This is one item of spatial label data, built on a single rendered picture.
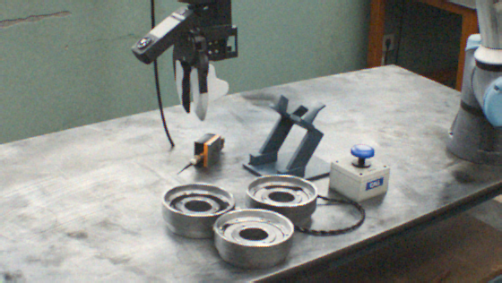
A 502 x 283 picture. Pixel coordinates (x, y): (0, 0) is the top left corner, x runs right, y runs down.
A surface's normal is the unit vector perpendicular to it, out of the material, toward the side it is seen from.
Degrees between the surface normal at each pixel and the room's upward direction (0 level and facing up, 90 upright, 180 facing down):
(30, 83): 90
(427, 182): 0
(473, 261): 0
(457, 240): 0
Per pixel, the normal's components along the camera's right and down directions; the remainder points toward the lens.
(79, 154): 0.05, -0.92
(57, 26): 0.60, 0.33
